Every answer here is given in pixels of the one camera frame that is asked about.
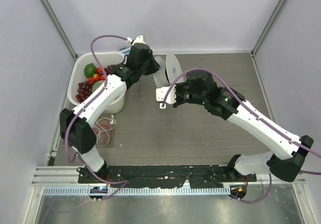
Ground white cable spool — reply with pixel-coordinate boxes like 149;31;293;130
153;52;182;88

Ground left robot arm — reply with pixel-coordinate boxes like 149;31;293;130
60;43;160;178

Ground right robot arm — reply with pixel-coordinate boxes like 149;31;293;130
173;68;314;182

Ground clear plastic tray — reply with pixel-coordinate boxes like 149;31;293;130
93;114;116;148

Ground dark grape bunch upper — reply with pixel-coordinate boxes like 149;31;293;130
104;64;116;75

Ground dark grape bunch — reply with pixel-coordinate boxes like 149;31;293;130
76;81;94;103
104;64;116;75

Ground blue white box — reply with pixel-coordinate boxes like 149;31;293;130
119;47;131;55

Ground green melon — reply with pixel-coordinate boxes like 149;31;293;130
92;80;104;93

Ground small peach fruits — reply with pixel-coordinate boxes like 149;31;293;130
88;68;105;83

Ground white plastic basket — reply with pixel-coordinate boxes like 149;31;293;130
67;52;125;114

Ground dark grape bunch lower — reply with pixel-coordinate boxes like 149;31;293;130
76;81;94;103

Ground green lime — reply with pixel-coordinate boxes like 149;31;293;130
84;63;96;78

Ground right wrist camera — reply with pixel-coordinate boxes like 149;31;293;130
155;84;176;109

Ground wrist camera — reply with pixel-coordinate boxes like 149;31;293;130
131;35;145;45
155;84;176;109

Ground white cable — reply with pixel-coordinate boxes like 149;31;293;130
92;118;117;146

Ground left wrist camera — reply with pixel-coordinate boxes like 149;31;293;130
131;35;145;45

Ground red cable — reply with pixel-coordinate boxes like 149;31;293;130
94;120;115;134

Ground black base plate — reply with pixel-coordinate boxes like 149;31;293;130
77;164;259;188

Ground white slotted cable duct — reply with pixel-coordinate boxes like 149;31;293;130
43;185;230;196

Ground aluminium rail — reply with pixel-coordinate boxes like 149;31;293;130
31;165;306;186

